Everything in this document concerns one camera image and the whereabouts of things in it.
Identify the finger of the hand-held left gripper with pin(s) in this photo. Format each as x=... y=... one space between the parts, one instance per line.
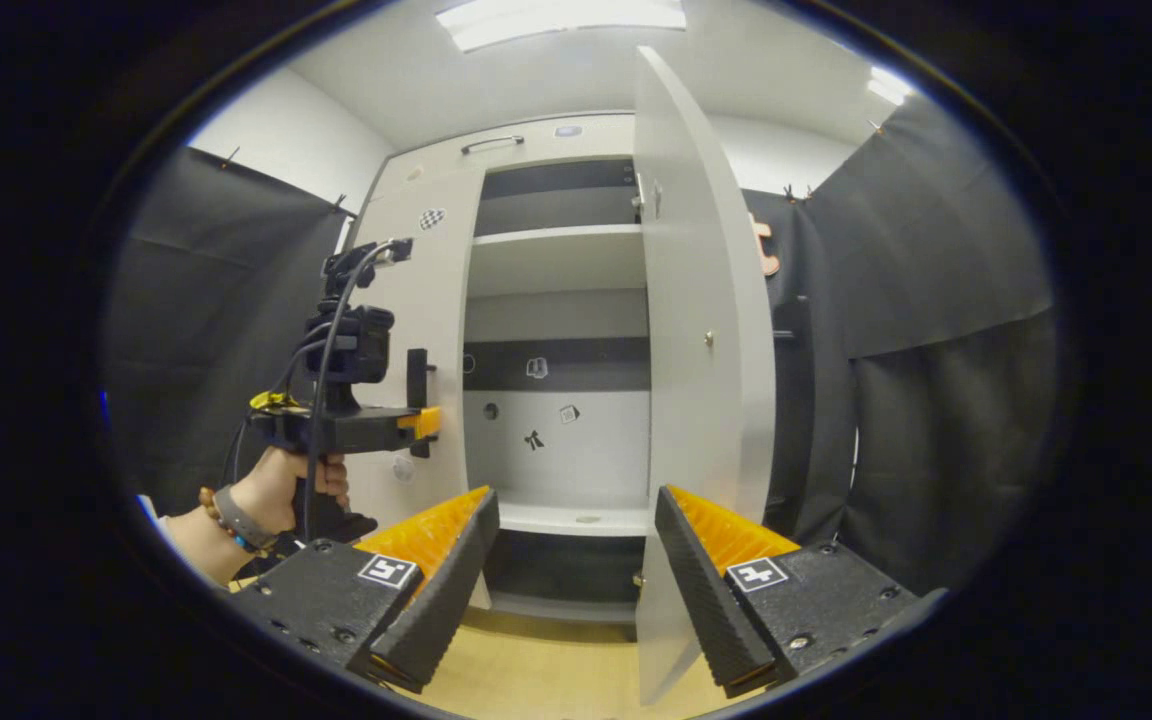
x=421 y=423

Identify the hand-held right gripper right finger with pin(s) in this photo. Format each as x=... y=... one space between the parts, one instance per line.
x=701 y=600

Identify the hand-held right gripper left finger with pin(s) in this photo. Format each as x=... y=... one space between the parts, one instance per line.
x=446 y=590

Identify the beige cabinet door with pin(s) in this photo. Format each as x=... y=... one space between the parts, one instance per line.
x=441 y=300
x=706 y=450

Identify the beige double-door shoe cabinet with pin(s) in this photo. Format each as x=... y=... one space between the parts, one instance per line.
x=556 y=450

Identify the white cabinet shelf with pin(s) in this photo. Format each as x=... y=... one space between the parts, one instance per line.
x=556 y=260
x=576 y=518

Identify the beige cabinet top drawer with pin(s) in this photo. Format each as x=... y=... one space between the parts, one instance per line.
x=596 y=140

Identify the metal door hinge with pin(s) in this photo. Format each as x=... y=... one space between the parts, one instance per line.
x=648 y=197

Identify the black backdrop cloth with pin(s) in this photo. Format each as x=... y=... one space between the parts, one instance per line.
x=206 y=330
x=936 y=300

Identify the grey wristband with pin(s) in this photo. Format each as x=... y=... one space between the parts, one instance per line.
x=241 y=520

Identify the small ceiling light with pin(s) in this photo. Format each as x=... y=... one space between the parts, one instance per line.
x=888 y=87

